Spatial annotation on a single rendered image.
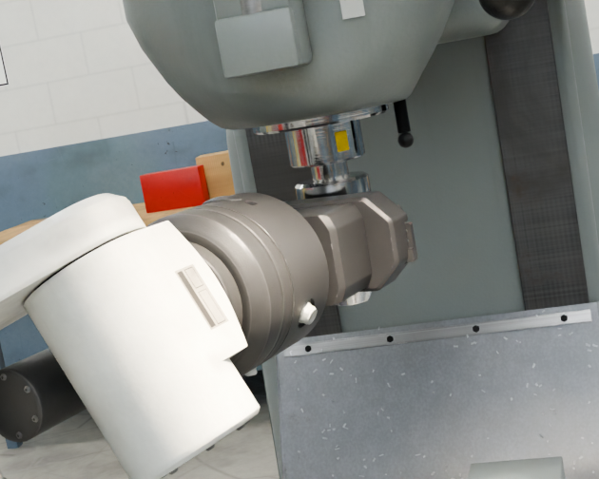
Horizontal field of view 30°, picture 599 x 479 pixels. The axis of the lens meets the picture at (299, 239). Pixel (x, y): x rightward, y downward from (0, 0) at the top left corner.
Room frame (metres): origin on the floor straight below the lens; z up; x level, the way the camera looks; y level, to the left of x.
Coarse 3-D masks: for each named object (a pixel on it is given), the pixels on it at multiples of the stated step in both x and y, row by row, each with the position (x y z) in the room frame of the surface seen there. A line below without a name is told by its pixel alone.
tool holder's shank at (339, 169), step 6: (342, 162) 0.68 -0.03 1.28; (312, 168) 0.68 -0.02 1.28; (318, 168) 0.68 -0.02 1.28; (324, 168) 0.68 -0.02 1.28; (330, 168) 0.68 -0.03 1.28; (336, 168) 0.68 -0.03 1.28; (342, 168) 0.68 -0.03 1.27; (312, 174) 0.69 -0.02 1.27; (318, 174) 0.68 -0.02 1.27; (324, 174) 0.68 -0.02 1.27; (330, 174) 0.68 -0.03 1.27; (336, 174) 0.68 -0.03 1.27; (342, 174) 0.68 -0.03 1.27; (318, 180) 0.68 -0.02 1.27; (324, 180) 0.68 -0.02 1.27
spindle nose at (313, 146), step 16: (320, 128) 0.66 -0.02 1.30; (336, 128) 0.66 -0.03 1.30; (352, 128) 0.67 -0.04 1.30; (288, 144) 0.68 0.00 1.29; (304, 144) 0.67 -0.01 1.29; (320, 144) 0.66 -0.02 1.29; (336, 144) 0.66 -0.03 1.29; (352, 144) 0.67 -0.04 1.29; (304, 160) 0.67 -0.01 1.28; (320, 160) 0.66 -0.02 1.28; (336, 160) 0.66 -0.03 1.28
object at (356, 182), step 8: (352, 176) 0.67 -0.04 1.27; (360, 176) 0.67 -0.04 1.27; (368, 176) 0.68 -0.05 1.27; (304, 184) 0.67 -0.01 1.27; (312, 184) 0.67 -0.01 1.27; (320, 184) 0.67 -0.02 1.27; (328, 184) 0.66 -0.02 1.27; (336, 184) 0.66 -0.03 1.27; (344, 184) 0.67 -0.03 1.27; (352, 184) 0.67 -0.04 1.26; (360, 184) 0.67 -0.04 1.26; (368, 184) 0.68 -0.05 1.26; (296, 192) 0.69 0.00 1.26; (304, 192) 0.67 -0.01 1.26; (312, 192) 0.67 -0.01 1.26; (320, 192) 0.67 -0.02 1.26; (328, 192) 0.66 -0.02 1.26; (336, 192) 0.66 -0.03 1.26; (344, 192) 0.66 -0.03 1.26; (352, 192) 0.67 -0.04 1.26
